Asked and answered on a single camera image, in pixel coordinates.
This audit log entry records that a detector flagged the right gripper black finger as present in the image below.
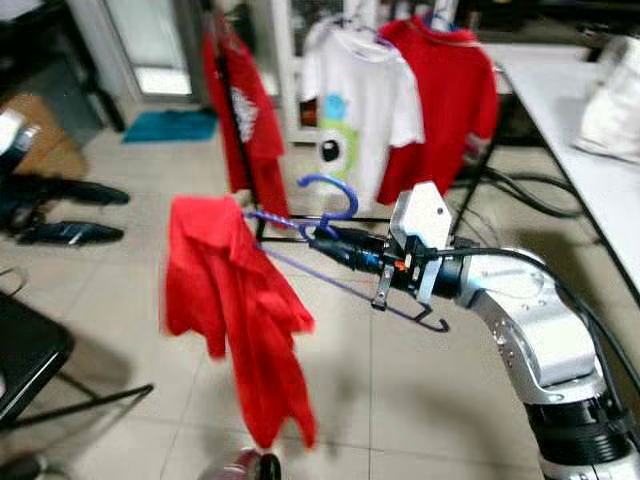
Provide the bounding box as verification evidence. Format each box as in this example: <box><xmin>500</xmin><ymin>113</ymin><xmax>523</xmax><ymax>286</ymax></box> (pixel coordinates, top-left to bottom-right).
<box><xmin>323</xmin><ymin>228</ymin><xmax>393</xmax><ymax>252</ymax></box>
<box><xmin>304</xmin><ymin>234</ymin><xmax>388</xmax><ymax>272</ymax></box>

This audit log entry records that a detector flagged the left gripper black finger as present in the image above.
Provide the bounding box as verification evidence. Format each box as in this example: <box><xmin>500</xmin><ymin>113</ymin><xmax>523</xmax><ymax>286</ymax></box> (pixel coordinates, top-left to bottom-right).
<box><xmin>28</xmin><ymin>178</ymin><xmax>131</xmax><ymax>208</ymax></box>
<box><xmin>15</xmin><ymin>221</ymin><xmax>131</xmax><ymax>248</ymax></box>

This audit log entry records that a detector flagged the purple plastic hanger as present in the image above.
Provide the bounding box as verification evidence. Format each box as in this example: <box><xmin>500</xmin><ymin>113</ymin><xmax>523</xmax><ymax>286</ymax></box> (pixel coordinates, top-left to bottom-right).
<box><xmin>335</xmin><ymin>5</ymin><xmax>396</xmax><ymax>49</ymax></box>
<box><xmin>238</xmin><ymin>172</ymin><xmax>453</xmax><ymax>334</ymax></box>

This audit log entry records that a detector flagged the red collared shirt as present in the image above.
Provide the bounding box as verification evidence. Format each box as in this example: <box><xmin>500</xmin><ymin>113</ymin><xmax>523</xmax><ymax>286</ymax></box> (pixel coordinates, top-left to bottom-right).
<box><xmin>162</xmin><ymin>193</ymin><xmax>318</xmax><ymax>451</ymax></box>

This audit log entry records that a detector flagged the blue plastic hanger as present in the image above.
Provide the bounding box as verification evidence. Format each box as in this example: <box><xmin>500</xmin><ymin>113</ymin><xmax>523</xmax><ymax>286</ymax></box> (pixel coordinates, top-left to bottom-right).
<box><xmin>425</xmin><ymin>8</ymin><xmax>459</xmax><ymax>31</ymax></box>

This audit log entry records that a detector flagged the cardboard box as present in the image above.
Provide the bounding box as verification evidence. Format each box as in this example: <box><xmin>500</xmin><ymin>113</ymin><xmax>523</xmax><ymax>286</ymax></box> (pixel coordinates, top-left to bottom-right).
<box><xmin>3</xmin><ymin>93</ymin><xmax>91</xmax><ymax>183</ymax></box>

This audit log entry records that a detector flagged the teal floor mat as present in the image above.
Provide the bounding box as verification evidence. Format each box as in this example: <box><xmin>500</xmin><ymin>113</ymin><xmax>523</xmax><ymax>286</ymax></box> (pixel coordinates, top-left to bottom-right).
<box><xmin>123</xmin><ymin>108</ymin><xmax>221</xmax><ymax>146</ymax></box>

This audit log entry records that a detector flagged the black folding chair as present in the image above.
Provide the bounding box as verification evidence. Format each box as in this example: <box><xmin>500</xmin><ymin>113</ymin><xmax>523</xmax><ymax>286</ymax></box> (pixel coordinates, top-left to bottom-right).
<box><xmin>0</xmin><ymin>288</ymin><xmax>158</xmax><ymax>433</ymax></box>

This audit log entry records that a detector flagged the black cabinet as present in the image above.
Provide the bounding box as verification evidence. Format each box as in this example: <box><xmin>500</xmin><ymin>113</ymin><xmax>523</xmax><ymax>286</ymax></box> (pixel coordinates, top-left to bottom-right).
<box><xmin>0</xmin><ymin>10</ymin><xmax>106</xmax><ymax>111</ymax></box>

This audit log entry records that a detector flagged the red shirt with white print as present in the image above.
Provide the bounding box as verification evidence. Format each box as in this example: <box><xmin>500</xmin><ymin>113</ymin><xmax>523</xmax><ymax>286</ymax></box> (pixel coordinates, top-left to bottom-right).
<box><xmin>202</xmin><ymin>12</ymin><xmax>293</xmax><ymax>218</ymax></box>

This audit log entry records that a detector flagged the white t-shirt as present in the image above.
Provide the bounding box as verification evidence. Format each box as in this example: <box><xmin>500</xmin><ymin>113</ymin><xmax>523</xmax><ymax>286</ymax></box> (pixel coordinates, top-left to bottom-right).
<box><xmin>298</xmin><ymin>18</ymin><xmax>427</xmax><ymax>203</ymax></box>

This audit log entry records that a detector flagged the metal clothes rack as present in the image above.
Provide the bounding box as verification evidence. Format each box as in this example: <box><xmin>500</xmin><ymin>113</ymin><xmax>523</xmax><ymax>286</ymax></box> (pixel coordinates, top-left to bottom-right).
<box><xmin>210</xmin><ymin>0</ymin><xmax>506</xmax><ymax>246</ymax></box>

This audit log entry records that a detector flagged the plain red t-shirt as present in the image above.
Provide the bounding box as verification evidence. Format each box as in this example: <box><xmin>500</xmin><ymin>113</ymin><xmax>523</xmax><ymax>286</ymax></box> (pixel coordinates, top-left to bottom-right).
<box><xmin>373</xmin><ymin>13</ymin><xmax>503</xmax><ymax>208</ymax></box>

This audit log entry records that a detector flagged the grey shoe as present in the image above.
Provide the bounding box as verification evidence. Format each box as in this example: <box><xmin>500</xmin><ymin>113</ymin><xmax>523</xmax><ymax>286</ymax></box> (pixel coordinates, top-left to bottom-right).
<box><xmin>3</xmin><ymin>453</ymin><xmax>53</xmax><ymax>480</ymax></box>

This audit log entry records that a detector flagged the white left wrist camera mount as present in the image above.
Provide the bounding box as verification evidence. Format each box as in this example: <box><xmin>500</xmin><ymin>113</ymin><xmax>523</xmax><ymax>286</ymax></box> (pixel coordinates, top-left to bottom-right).
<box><xmin>0</xmin><ymin>108</ymin><xmax>44</xmax><ymax>183</ymax></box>

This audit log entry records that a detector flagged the glass door with metal frame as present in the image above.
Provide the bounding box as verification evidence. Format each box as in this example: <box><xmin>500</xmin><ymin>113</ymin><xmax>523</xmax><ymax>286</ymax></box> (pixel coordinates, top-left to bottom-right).
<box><xmin>65</xmin><ymin>0</ymin><xmax>211</xmax><ymax>126</ymax></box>

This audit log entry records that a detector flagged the thick black floor hose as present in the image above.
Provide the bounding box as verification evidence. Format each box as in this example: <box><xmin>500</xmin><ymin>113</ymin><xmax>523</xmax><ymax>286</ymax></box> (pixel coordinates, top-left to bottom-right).
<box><xmin>455</xmin><ymin>163</ymin><xmax>579</xmax><ymax>223</ymax></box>

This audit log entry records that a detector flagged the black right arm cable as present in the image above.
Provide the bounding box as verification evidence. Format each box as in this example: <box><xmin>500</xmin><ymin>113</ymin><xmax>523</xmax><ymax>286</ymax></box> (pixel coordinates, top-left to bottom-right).
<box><xmin>445</xmin><ymin>244</ymin><xmax>640</xmax><ymax>373</ymax></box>

